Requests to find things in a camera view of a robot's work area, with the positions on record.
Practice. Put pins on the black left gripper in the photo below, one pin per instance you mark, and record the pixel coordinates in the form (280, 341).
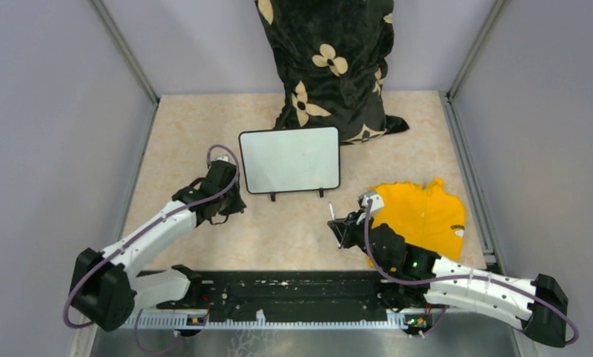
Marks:
(237, 205)

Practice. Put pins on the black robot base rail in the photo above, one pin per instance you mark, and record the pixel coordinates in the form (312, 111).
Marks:
(313, 300)

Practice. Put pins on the yellow cloth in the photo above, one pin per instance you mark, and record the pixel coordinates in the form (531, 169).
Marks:
(425, 216)

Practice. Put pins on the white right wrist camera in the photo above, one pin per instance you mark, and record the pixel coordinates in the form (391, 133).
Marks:
(370, 204)

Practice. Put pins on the small black-framed whiteboard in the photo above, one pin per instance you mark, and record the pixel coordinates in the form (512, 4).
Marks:
(291, 160)

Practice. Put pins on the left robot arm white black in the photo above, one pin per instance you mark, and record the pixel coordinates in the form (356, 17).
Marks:
(108, 285)

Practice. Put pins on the black floral plush blanket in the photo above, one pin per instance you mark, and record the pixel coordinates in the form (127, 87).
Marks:
(331, 57)

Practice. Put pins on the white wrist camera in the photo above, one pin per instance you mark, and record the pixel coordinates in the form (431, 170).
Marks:
(370, 204)
(223, 160)

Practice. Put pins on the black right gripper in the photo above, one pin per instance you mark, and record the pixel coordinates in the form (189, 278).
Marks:
(353, 222)

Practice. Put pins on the white marker pen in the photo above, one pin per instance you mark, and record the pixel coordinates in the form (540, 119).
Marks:
(332, 224)

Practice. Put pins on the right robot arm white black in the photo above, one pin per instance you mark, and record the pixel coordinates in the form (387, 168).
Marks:
(536, 307)

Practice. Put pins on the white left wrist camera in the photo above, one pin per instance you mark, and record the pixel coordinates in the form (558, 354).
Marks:
(223, 160)

